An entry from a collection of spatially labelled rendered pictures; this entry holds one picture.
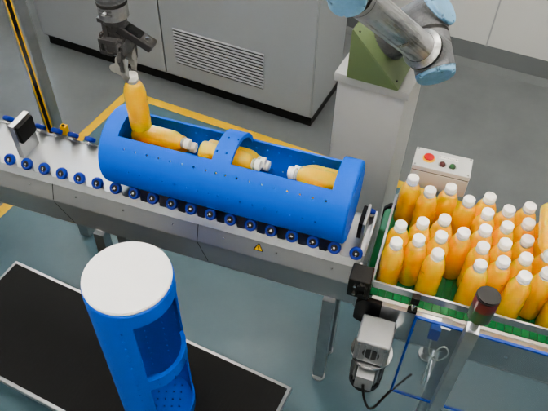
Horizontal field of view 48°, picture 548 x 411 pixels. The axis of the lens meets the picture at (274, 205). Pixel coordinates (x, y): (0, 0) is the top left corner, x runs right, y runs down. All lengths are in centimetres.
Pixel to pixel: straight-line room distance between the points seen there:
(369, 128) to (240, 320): 111
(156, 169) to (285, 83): 192
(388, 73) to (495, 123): 191
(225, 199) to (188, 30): 217
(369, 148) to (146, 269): 125
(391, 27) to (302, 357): 157
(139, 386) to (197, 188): 71
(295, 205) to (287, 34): 188
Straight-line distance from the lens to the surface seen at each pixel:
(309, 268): 214
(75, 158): 251
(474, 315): 172
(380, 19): 204
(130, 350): 202
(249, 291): 312
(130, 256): 198
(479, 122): 428
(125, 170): 213
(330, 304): 235
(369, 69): 250
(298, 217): 195
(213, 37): 395
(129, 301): 188
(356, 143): 277
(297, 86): 383
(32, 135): 258
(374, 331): 202
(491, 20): 469
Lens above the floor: 256
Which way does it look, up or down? 47 degrees down
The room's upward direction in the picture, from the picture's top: 1 degrees clockwise
